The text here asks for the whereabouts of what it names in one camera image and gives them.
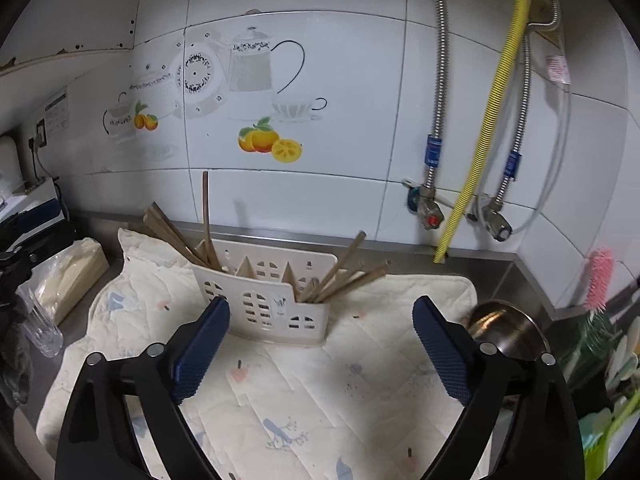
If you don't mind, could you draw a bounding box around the white plate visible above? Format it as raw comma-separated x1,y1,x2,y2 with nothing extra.
604,335,640,382

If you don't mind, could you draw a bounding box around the wall paper chart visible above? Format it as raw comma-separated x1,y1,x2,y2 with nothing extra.
44,87,70,134

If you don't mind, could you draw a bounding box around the yellow gas hose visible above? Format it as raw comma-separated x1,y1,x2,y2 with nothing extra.
433,0,530,265

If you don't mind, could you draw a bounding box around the red handle valve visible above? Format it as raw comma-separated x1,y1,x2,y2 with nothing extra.
404,177,446,231

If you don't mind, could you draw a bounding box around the clear glass cup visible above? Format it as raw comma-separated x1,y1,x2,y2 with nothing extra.
17,280,65,359

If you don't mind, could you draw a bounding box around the quilted printed mat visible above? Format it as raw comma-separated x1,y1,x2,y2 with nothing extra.
35,227,493,480

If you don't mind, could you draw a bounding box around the stainless steel pot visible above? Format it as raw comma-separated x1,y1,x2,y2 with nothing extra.
465,300,551,361

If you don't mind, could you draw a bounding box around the pink paper tag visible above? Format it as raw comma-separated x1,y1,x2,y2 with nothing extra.
546,55,572,85

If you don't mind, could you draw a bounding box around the blue white box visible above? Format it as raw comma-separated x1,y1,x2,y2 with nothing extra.
0,177,69,233

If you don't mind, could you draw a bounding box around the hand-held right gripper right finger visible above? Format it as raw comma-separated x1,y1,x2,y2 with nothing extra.
412,296,586,480

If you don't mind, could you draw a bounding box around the steel flexible hose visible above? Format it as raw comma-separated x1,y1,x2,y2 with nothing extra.
482,0,562,211
425,0,452,201

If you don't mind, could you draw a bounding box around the clear plastic bag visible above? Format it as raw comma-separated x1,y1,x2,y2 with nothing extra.
35,237,110,326

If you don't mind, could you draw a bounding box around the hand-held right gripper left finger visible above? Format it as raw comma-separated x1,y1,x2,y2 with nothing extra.
55,296,231,480

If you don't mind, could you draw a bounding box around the bunch of wooden chopsticks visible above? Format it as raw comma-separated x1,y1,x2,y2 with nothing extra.
142,171,392,306

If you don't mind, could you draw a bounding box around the white appliance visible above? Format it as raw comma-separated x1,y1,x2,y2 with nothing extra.
0,135,27,197

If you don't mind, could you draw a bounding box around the pink brush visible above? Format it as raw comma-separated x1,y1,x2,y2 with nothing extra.
583,247,616,312

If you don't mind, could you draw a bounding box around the beige plastic utensil holder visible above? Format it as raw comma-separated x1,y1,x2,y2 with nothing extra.
191,239,339,347

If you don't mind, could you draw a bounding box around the metal valve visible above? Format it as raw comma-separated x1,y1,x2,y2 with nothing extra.
470,195,514,244

